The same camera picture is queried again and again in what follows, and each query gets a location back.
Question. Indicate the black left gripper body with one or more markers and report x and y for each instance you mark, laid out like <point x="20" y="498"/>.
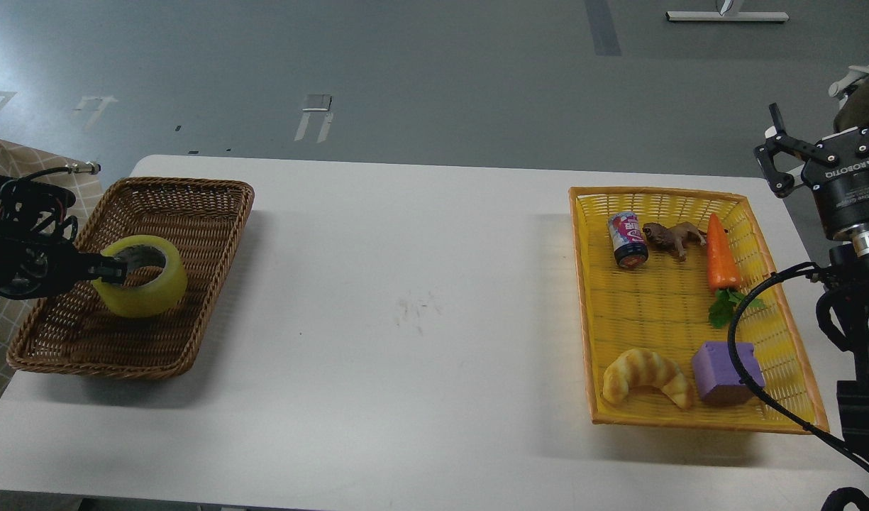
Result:
<point x="42" y="271"/>

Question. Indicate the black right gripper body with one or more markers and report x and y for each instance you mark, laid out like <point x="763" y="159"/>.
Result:
<point x="840" y="184"/>

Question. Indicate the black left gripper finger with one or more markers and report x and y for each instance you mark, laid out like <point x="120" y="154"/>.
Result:
<point x="96" y="262"/>
<point x="112" y="276"/>

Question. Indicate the yellow tape roll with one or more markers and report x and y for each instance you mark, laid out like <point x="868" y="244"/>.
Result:
<point x="150" y="298"/>

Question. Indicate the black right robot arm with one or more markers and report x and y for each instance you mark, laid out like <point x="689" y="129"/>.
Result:
<point x="842" y="314"/>

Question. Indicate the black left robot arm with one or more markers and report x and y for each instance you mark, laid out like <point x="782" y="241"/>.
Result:
<point x="35" y="213"/>

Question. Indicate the person in brown jacket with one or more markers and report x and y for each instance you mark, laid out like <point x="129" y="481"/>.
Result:
<point x="853" y="110"/>

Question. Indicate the white office chair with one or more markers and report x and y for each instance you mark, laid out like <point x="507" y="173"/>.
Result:
<point x="845" y="86"/>

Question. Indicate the brown wicker basket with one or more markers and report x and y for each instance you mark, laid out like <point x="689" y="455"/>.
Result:
<point x="75" y="333"/>

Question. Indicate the beige checkered cloth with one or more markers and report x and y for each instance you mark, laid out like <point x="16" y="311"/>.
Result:
<point x="17" y="161"/>

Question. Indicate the orange toy carrot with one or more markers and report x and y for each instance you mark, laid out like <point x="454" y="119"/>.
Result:
<point x="723" y="276"/>

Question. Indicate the brown toy frog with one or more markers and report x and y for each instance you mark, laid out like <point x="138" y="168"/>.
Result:
<point x="673" y="240"/>

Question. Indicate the yellow plastic basket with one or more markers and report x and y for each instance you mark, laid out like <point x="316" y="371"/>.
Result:
<point x="663" y="305"/>

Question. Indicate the small soda can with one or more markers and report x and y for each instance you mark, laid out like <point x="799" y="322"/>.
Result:
<point x="628" y="243"/>

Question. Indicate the white stand base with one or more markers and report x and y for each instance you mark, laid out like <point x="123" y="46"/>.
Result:
<point x="727" y="12"/>

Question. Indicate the purple foam block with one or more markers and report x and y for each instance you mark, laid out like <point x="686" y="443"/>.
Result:
<point x="717" y="381"/>

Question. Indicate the toy croissant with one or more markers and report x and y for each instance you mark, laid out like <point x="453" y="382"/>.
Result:
<point x="639" y="367"/>

